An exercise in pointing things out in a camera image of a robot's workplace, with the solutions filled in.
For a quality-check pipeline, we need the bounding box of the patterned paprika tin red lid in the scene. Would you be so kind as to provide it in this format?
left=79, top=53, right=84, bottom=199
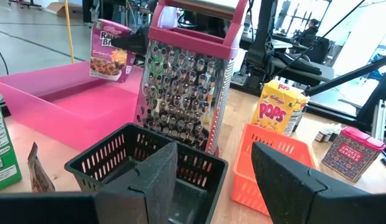
left=321, top=126, right=386, bottom=183

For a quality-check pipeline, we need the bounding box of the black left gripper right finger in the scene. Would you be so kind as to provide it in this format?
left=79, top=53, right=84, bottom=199
left=251, top=142, right=386, bottom=224

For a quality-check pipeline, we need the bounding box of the green cereal box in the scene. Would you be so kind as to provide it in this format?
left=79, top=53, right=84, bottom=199
left=0, top=86, right=22, bottom=192

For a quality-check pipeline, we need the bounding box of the pink plastic tray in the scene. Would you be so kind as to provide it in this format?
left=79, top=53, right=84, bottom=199
left=0, top=60, right=147, bottom=152

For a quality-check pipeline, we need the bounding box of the orange slotted plastic basket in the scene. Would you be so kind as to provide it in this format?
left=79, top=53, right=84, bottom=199
left=230, top=123, right=317, bottom=217

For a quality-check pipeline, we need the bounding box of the yellow Corn Pops cereal box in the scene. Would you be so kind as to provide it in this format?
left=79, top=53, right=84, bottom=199
left=251, top=80, right=309, bottom=136

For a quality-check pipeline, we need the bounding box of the black metal table frame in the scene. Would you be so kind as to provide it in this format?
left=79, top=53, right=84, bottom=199
left=304, top=52, right=386, bottom=134

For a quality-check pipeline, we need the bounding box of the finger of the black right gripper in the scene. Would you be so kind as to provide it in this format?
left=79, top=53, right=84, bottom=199
left=111, top=26, right=150, bottom=55

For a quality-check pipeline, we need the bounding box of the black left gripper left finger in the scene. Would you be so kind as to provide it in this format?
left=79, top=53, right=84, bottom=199
left=96, top=142, right=179, bottom=224

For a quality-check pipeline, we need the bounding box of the black slotted plastic basket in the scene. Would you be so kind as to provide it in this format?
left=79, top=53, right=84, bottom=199
left=64, top=123, right=228, bottom=224

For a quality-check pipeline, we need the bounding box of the yellow hanging cable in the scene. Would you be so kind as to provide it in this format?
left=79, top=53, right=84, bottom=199
left=63, top=0, right=75, bottom=64

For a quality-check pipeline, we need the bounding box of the cardboard box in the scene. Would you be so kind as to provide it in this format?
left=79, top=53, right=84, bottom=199
left=45, top=2, right=84, bottom=19

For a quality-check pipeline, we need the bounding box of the brown paper packet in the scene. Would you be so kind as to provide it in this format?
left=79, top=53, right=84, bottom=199
left=27, top=142, right=56, bottom=193

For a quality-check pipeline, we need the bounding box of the purple Raisin Bran cereal box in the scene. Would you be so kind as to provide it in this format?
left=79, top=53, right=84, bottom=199
left=89, top=19, right=136, bottom=83

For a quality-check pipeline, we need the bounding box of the person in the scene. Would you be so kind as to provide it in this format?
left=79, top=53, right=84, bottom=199
left=298, top=18, right=321, bottom=47

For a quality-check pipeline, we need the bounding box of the steel box grater red handle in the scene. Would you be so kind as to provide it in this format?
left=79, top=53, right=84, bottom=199
left=133, top=0, right=248, bottom=156

